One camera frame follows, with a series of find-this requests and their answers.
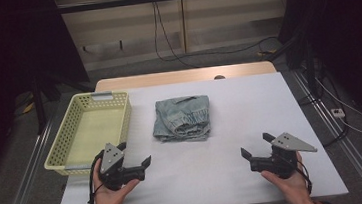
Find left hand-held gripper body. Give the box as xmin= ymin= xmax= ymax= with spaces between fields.
xmin=95 ymin=139 xmax=148 ymax=193

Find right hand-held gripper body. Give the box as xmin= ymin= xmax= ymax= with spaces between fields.
xmin=246 ymin=128 xmax=321 ymax=184

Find pale yellow plastic basket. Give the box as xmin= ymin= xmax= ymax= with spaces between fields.
xmin=37 ymin=88 xmax=138 ymax=179

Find light blue jeans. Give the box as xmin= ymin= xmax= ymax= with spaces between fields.
xmin=149 ymin=93 xmax=215 ymax=147

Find person's left hand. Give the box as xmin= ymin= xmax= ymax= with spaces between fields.
xmin=85 ymin=153 xmax=144 ymax=204

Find person's right hand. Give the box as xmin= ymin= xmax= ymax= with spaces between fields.
xmin=258 ymin=150 xmax=316 ymax=204

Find white table mat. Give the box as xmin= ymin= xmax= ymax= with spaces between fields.
xmin=43 ymin=66 xmax=350 ymax=204

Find white power strip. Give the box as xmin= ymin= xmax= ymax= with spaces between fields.
xmin=329 ymin=107 xmax=346 ymax=120

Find wooden table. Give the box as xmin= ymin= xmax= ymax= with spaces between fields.
xmin=93 ymin=60 xmax=278 ymax=93

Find black metal stand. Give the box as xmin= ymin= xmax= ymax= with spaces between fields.
xmin=29 ymin=69 xmax=99 ymax=135

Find dark curtain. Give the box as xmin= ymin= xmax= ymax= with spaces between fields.
xmin=274 ymin=0 xmax=362 ymax=153
xmin=0 ymin=0 xmax=100 ymax=191

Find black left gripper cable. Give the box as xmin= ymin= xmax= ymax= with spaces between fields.
xmin=82 ymin=148 xmax=111 ymax=204

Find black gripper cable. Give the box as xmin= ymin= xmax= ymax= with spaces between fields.
xmin=82 ymin=148 xmax=111 ymax=204
xmin=288 ymin=156 xmax=313 ymax=197

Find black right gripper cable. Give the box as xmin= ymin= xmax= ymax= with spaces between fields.
xmin=288 ymin=156 xmax=313 ymax=197

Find black floor cables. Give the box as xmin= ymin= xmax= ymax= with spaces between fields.
xmin=294 ymin=65 xmax=352 ymax=149

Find aluminium floor rail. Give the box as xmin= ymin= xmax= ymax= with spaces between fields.
xmin=291 ymin=64 xmax=362 ymax=204
xmin=0 ymin=117 xmax=62 ymax=204

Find white floor cable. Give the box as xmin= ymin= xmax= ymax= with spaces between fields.
xmin=313 ymin=73 xmax=362 ymax=143

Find black wall cable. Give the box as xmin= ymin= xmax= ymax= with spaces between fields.
xmin=149 ymin=0 xmax=280 ymax=64
xmin=153 ymin=0 xmax=201 ymax=73

